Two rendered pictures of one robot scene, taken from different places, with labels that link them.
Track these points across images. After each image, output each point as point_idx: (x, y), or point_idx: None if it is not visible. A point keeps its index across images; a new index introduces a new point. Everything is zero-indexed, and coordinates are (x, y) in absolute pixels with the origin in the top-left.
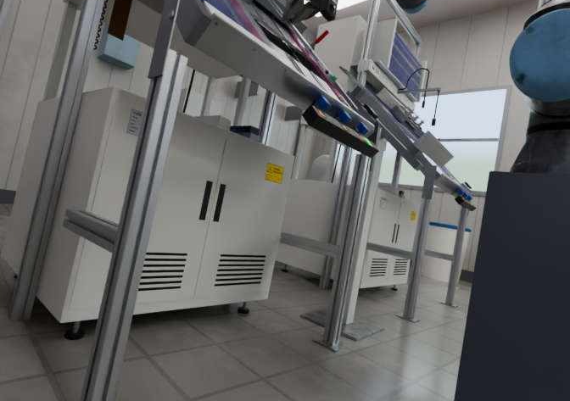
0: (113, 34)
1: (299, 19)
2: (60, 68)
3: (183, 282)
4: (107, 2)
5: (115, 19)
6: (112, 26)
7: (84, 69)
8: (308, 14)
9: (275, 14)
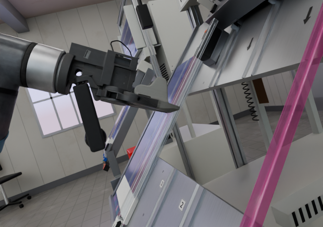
0: (262, 102)
1: (159, 109)
2: (309, 105)
3: None
4: (246, 84)
5: (257, 89)
6: (259, 97)
7: (234, 152)
8: (145, 106)
9: None
